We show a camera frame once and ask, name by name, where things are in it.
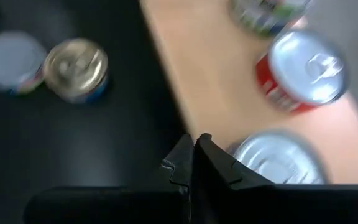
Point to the wooden shelf black legs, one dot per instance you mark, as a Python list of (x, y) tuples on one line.
[(216, 77)]

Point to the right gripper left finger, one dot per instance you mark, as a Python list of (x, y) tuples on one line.
[(120, 205)]

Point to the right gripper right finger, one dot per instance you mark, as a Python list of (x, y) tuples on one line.
[(259, 205)]

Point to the silver can dark blue label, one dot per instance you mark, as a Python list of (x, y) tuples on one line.
[(278, 158)]

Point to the silver can green white label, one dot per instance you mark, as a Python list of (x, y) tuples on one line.
[(11, 59), (266, 18)]

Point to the silver can red label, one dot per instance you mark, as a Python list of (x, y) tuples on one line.
[(306, 71)]

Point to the gold can pink blue label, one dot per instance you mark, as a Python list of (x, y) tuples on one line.
[(76, 68)]

